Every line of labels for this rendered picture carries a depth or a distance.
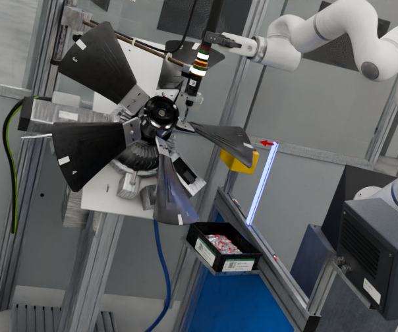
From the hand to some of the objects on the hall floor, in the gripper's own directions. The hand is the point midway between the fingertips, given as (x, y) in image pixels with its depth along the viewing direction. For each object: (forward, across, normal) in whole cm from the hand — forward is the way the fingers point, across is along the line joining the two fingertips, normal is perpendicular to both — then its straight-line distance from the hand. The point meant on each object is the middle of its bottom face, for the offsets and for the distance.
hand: (209, 35), depth 184 cm
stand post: (+12, -10, +149) cm, 150 cm away
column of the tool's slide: (+40, -59, +149) cm, 165 cm away
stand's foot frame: (+12, -20, +148) cm, 150 cm away
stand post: (+12, -33, +149) cm, 153 cm away
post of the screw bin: (-19, +11, +148) cm, 150 cm away
